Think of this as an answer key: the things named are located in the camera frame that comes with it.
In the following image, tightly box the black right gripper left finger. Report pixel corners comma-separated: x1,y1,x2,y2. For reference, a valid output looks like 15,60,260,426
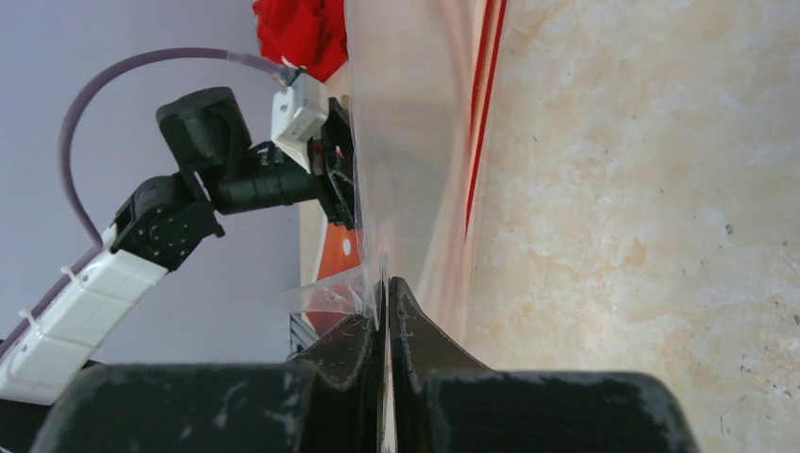
32,314,384,452

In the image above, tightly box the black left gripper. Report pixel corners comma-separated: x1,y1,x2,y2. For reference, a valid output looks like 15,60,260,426
307,97,356,230

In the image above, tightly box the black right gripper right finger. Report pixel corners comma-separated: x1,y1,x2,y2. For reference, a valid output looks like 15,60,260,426
387,277,698,452

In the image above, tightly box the clear plastic frame sheet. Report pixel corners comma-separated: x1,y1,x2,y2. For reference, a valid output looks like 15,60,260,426
300,1,486,339

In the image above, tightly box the sunset landscape photo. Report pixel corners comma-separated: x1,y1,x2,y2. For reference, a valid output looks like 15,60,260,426
299,221,375,337

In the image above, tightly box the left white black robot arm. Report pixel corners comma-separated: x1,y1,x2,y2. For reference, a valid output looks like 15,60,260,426
1,87,355,406

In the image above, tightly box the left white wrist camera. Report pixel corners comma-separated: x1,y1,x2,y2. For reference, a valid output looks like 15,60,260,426
271,73,329,174

